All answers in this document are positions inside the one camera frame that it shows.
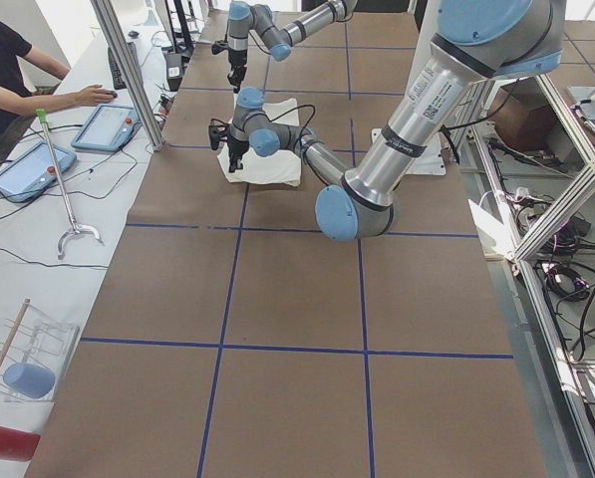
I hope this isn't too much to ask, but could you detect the light blue cup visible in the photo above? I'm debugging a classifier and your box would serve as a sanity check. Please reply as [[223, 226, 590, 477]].
[[3, 362, 56, 399]]

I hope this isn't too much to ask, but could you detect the wooden stick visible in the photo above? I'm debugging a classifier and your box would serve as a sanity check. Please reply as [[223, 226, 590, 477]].
[[0, 298, 31, 369]]

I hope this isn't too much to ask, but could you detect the person in black shirt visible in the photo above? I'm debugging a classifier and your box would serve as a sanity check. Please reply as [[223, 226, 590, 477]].
[[0, 13, 119, 168]]

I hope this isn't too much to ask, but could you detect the white long-sleeve printed shirt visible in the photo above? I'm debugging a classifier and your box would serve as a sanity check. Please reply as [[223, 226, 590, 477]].
[[216, 98, 302, 187]]

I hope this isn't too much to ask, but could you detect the person's right hand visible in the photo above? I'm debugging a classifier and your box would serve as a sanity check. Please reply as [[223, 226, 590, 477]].
[[75, 85, 117, 107]]

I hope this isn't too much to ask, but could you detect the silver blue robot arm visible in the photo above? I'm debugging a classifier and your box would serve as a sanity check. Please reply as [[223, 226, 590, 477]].
[[225, 0, 357, 94], [210, 1, 566, 241]]

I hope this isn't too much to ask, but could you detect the red cylinder bottle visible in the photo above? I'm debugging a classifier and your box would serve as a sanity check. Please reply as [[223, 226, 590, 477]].
[[0, 426, 41, 462]]

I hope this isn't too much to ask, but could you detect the black keyboard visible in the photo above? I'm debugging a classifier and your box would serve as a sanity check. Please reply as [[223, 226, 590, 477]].
[[108, 42, 141, 91]]

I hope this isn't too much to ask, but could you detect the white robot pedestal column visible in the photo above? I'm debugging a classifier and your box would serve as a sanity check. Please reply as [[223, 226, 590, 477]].
[[371, 0, 482, 176]]

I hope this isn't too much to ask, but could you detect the blue teach pendant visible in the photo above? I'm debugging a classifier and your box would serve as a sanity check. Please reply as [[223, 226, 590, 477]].
[[0, 140, 56, 203], [71, 105, 141, 152]]

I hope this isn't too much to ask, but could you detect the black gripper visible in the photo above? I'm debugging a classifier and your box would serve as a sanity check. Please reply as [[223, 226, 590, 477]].
[[227, 137, 249, 173], [227, 49, 247, 93]]

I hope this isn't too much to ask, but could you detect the silver reacher grabber tool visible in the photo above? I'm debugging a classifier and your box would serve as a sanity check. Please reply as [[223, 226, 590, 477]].
[[36, 109, 103, 260]]

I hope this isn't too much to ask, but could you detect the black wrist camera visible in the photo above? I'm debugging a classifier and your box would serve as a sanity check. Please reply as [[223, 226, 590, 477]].
[[211, 40, 229, 55], [208, 119, 230, 150]]

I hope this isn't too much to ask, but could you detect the aluminium frame post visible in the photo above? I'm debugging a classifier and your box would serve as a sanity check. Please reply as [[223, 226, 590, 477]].
[[91, 0, 164, 151]]

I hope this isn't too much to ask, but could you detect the aluminium side frame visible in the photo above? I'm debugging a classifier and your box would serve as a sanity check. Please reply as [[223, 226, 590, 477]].
[[455, 60, 595, 477]]

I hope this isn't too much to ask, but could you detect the black power adapter box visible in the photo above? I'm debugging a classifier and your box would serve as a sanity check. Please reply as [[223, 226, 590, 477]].
[[164, 52, 184, 92]]

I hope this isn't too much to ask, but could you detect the far blue teach pendant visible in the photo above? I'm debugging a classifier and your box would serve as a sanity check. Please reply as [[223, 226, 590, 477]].
[[71, 105, 141, 152]]

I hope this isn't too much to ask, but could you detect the near blue teach pendant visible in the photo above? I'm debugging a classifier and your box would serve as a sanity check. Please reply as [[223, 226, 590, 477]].
[[0, 140, 56, 203]]

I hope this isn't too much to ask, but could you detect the cable bundle under frame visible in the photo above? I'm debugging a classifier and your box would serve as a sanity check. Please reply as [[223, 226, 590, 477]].
[[535, 213, 595, 359]]

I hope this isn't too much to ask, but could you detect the clear acrylic rack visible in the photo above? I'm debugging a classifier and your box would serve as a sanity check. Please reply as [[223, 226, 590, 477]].
[[0, 303, 81, 402]]

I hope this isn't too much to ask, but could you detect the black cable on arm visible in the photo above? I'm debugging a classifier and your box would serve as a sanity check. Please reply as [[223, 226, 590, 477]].
[[264, 103, 323, 165]]

